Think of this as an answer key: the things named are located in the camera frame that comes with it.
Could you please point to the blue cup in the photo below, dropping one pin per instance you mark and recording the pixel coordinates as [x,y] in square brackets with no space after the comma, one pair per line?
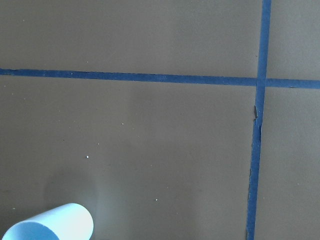
[70,221]

